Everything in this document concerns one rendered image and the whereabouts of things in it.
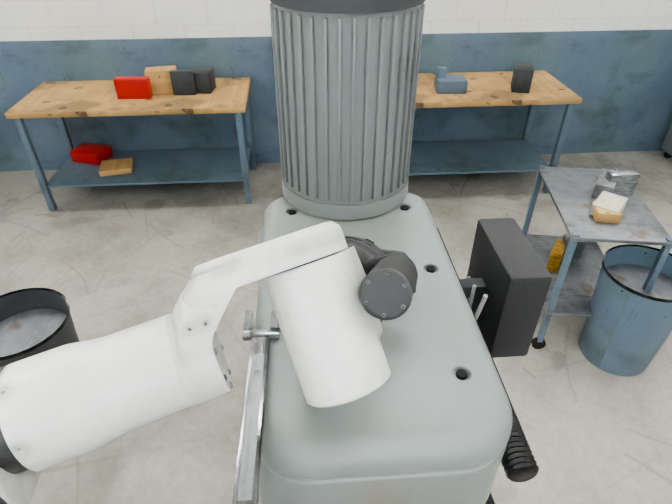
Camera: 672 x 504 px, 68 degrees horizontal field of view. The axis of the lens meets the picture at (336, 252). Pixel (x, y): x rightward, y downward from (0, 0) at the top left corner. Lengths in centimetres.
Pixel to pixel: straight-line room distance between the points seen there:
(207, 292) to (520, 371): 292
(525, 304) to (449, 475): 54
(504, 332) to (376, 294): 72
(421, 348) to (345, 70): 34
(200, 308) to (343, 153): 40
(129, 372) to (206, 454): 243
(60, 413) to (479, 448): 34
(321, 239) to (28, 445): 21
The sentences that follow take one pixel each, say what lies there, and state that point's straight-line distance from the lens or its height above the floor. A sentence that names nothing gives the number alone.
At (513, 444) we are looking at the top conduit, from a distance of 60.
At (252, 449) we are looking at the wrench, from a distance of 47.
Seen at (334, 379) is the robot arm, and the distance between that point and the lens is 34.
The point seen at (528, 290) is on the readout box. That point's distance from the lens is 97.
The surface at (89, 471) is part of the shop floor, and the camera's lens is 290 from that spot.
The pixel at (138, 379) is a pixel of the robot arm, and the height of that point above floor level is 204.
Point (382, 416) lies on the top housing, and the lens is 49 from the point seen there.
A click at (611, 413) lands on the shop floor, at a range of 318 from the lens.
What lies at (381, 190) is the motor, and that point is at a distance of 73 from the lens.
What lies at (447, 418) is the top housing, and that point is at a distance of 50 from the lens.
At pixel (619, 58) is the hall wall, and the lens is 568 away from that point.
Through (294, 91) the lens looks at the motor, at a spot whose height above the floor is 207.
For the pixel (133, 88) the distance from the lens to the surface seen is 448.
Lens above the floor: 229
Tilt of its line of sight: 36 degrees down
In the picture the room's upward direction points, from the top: straight up
